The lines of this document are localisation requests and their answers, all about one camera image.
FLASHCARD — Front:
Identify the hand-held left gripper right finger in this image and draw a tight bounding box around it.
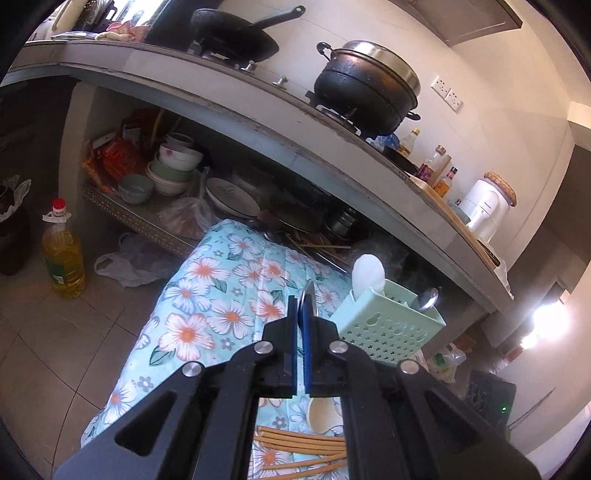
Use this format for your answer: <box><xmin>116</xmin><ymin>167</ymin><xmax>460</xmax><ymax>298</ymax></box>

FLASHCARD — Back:
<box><xmin>299</xmin><ymin>314</ymin><xmax>541</xmax><ymax>480</ymax></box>

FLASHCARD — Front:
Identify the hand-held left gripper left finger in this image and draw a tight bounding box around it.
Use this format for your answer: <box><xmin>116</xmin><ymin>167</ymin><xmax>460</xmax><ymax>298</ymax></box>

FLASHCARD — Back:
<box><xmin>53</xmin><ymin>295</ymin><xmax>298</xmax><ymax>480</ymax></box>

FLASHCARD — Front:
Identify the white ceramic spoon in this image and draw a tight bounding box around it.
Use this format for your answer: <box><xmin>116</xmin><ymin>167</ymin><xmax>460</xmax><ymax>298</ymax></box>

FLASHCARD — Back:
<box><xmin>352</xmin><ymin>254</ymin><xmax>385</xmax><ymax>296</ymax></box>
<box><xmin>307</xmin><ymin>397</ymin><xmax>345</xmax><ymax>435</ymax></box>

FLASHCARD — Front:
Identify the metal spoon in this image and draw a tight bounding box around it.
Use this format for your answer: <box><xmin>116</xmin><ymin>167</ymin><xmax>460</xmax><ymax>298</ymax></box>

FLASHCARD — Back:
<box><xmin>298</xmin><ymin>281</ymin><xmax>317</xmax><ymax>324</ymax></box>
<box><xmin>411</xmin><ymin>287</ymin><xmax>439</xmax><ymax>311</ymax></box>

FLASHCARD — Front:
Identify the pile of wooden chopsticks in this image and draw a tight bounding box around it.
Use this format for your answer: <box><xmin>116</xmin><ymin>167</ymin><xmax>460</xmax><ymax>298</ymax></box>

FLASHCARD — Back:
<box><xmin>254</xmin><ymin>425</ymin><xmax>347</xmax><ymax>480</ymax></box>

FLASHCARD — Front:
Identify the green perforated utensil basket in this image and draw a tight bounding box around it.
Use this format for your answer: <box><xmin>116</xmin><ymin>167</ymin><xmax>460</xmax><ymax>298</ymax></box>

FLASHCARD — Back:
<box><xmin>330</xmin><ymin>278</ymin><xmax>446</xmax><ymax>367</ymax></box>

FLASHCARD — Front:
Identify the floral blue cloth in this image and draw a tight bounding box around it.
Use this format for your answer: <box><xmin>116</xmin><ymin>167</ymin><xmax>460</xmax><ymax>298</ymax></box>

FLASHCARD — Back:
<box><xmin>81</xmin><ymin>219</ymin><xmax>428</xmax><ymax>480</ymax></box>

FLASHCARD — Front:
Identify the white and green plastic bag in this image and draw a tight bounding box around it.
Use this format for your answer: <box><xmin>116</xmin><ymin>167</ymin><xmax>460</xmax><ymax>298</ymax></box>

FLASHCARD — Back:
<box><xmin>427</xmin><ymin>344</ymin><xmax>467</xmax><ymax>384</ymax></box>

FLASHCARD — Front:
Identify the black frying pan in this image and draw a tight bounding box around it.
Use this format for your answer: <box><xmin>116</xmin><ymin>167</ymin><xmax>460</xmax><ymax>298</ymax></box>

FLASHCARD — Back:
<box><xmin>259</xmin><ymin>203</ymin><xmax>324</xmax><ymax>234</ymax></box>

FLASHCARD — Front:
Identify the small steel pot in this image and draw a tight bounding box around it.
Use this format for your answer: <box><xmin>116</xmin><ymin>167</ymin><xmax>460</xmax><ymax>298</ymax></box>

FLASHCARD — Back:
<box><xmin>325</xmin><ymin>208</ymin><xmax>361</xmax><ymax>236</ymax></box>

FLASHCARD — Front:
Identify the clear plastic bag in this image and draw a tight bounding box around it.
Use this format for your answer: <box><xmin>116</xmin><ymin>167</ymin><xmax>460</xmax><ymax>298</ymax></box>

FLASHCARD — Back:
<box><xmin>157</xmin><ymin>196</ymin><xmax>213</xmax><ymax>241</ymax></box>

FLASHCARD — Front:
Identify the black box with green light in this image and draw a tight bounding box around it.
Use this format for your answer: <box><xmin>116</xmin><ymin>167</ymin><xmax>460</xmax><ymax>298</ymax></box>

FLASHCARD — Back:
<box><xmin>462</xmin><ymin>369</ymin><xmax>517</xmax><ymax>428</ymax></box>

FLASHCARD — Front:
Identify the wooden cutting board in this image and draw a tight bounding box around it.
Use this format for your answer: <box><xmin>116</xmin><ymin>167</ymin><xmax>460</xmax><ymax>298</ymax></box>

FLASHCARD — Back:
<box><xmin>409</xmin><ymin>178</ymin><xmax>502</xmax><ymax>268</ymax></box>

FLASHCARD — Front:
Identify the pale green bowl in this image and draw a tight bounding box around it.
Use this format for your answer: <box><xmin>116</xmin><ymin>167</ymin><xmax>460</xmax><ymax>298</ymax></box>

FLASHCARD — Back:
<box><xmin>145</xmin><ymin>159</ymin><xmax>195</xmax><ymax>195</ymax></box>

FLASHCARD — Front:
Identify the black bowl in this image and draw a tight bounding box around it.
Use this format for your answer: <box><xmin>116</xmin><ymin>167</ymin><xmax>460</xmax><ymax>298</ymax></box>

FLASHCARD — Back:
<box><xmin>383</xmin><ymin>145</ymin><xmax>421</xmax><ymax>175</ymax></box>

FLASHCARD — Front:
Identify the red-capped sauce bottle yellow label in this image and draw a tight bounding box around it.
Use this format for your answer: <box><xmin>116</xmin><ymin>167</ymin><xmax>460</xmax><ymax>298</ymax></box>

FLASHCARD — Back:
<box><xmin>433</xmin><ymin>167</ymin><xmax>459</xmax><ymax>198</ymax></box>

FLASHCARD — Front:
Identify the white floral bowl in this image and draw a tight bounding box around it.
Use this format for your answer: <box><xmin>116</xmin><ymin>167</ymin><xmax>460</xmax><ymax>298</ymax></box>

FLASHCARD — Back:
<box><xmin>159</xmin><ymin>143</ymin><xmax>204</xmax><ymax>171</ymax></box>

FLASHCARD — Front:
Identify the light blue-green bowl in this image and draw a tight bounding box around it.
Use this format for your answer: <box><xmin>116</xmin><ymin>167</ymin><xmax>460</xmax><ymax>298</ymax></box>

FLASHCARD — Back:
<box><xmin>117</xmin><ymin>174</ymin><xmax>154</xmax><ymax>205</ymax></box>

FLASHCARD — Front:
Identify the dark sauce bottle pink label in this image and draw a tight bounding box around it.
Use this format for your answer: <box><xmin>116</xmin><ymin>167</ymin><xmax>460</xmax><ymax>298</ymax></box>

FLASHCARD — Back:
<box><xmin>416</xmin><ymin>145</ymin><xmax>448</xmax><ymax>183</ymax></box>

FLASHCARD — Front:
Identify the blue snack bag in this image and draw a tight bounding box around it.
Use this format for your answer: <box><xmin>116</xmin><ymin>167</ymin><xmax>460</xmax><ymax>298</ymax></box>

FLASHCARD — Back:
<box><xmin>369</xmin><ymin>134</ymin><xmax>400</xmax><ymax>153</ymax></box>

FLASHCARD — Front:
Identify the white plastic jug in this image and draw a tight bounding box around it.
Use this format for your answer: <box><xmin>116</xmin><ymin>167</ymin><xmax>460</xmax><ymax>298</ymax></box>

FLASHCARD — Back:
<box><xmin>459</xmin><ymin>179</ymin><xmax>511</xmax><ymax>243</ymax></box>

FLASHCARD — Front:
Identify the yellow-capped clear sauce bottle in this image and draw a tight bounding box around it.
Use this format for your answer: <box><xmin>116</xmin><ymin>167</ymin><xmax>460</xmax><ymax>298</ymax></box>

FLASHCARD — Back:
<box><xmin>398</xmin><ymin>128</ymin><xmax>421</xmax><ymax>158</ymax></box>

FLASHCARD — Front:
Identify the yellow cooking oil bottle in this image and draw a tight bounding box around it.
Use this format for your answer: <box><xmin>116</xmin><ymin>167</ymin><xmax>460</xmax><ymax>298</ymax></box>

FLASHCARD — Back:
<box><xmin>41</xmin><ymin>198</ymin><xmax>87</xmax><ymax>300</ymax></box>

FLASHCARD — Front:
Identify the woven round lid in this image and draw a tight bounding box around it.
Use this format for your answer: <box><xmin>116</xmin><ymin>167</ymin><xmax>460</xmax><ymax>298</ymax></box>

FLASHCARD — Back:
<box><xmin>484</xmin><ymin>172</ymin><xmax>518</xmax><ymax>207</ymax></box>

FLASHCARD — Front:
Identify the red snack packet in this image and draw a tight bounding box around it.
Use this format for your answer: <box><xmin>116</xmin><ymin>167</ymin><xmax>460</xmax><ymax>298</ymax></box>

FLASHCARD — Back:
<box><xmin>99</xmin><ymin>136</ymin><xmax>144</xmax><ymax>181</ymax></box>

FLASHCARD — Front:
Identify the black steamer pot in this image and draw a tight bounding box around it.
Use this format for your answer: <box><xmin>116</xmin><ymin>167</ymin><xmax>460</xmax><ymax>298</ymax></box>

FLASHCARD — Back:
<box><xmin>314</xmin><ymin>41</ymin><xmax>422</xmax><ymax>137</ymax></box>

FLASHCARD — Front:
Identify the gas stove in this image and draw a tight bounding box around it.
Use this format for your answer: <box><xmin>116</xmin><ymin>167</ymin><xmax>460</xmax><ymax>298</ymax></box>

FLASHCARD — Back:
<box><xmin>185</xmin><ymin>41</ymin><xmax>375</xmax><ymax>139</ymax></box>

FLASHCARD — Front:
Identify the dark trash bin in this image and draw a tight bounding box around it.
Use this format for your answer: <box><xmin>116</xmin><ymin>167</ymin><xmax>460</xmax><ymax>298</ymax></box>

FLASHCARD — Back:
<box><xmin>0</xmin><ymin>174</ymin><xmax>33</xmax><ymax>277</ymax></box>

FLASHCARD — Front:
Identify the steel pot lid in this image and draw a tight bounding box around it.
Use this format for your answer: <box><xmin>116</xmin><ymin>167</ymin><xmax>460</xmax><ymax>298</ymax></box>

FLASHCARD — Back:
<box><xmin>330</xmin><ymin>41</ymin><xmax>422</xmax><ymax>95</ymax></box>

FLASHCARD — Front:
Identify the black wok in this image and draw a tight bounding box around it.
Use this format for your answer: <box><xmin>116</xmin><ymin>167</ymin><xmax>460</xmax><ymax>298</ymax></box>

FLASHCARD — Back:
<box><xmin>190</xmin><ymin>6</ymin><xmax>306</xmax><ymax>63</ymax></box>

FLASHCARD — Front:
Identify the red and yellow cloth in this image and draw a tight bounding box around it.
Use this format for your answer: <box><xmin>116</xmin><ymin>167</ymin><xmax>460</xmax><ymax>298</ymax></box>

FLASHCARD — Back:
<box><xmin>95</xmin><ymin>21</ymin><xmax>148</xmax><ymax>43</ymax></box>

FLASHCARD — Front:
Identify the steel range hood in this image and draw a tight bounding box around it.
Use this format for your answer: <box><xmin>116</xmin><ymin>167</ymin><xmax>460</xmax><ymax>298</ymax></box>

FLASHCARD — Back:
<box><xmin>402</xmin><ymin>0</ymin><xmax>522</xmax><ymax>45</ymax></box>

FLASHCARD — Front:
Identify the metal wire shelf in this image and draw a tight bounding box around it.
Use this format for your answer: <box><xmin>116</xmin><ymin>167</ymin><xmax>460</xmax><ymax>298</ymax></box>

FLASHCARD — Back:
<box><xmin>83</xmin><ymin>182</ymin><xmax>208</xmax><ymax>257</ymax></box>

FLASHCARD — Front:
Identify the black-handled kitchen knife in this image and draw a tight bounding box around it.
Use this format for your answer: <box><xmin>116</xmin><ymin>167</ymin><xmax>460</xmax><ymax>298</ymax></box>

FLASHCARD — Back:
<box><xmin>475</xmin><ymin>240</ymin><xmax>502</xmax><ymax>268</ymax></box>

